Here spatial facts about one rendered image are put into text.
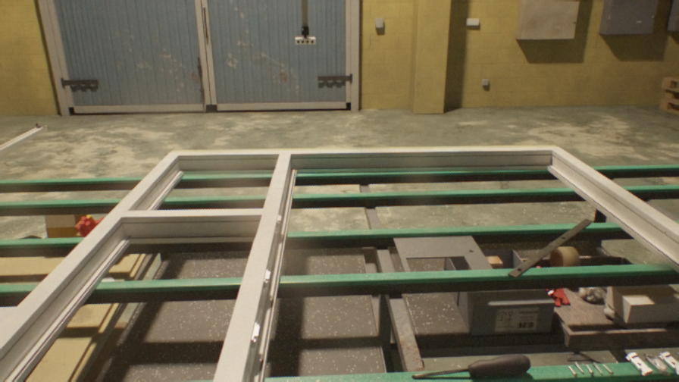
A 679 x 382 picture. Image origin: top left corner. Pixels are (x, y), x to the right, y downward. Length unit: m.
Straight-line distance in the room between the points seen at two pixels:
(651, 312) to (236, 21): 6.09
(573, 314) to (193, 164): 1.38
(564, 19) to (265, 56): 3.95
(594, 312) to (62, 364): 1.47
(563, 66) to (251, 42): 4.29
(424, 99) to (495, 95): 1.17
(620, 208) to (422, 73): 5.30
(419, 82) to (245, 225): 5.56
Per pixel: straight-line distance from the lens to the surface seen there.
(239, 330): 0.93
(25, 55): 7.94
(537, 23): 7.38
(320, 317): 1.54
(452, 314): 1.58
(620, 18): 7.86
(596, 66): 8.05
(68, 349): 1.52
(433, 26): 6.74
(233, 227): 1.39
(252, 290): 1.03
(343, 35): 6.91
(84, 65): 7.55
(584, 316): 1.68
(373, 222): 1.57
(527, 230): 1.51
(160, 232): 1.45
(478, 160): 1.98
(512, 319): 1.52
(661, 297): 1.69
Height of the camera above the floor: 1.48
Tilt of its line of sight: 21 degrees down
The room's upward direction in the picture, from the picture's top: straight up
